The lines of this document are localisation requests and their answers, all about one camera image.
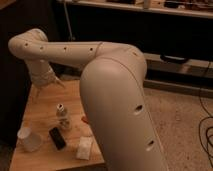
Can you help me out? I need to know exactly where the black phone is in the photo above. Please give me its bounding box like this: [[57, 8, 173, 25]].
[[49, 127, 66, 150]]

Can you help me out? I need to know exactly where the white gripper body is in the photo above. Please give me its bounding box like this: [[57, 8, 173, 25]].
[[29, 60, 56, 88]]

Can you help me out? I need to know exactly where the low wooden shelf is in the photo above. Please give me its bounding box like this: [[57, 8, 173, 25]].
[[59, 53, 213, 98]]

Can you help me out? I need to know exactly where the clear plastic bottle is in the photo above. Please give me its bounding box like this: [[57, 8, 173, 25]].
[[56, 104, 71, 130]]

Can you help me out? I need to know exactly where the translucent plastic cup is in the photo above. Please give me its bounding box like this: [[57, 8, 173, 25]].
[[17, 127, 42, 152]]

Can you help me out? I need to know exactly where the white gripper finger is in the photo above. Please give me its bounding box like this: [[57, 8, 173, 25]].
[[54, 77, 66, 89], [34, 88, 41, 99]]

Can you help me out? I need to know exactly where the red small object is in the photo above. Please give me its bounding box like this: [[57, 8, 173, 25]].
[[81, 116, 88, 124]]

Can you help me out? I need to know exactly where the wooden table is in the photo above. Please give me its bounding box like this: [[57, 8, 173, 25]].
[[9, 80, 104, 171]]

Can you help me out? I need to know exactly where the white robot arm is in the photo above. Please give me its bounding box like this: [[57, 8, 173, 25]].
[[8, 29, 169, 171]]

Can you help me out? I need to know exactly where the upper workbench shelf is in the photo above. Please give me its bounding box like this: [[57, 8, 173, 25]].
[[57, 0, 213, 19]]

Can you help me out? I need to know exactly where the black object on shelf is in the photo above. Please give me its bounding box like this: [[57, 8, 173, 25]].
[[160, 55, 189, 64]]

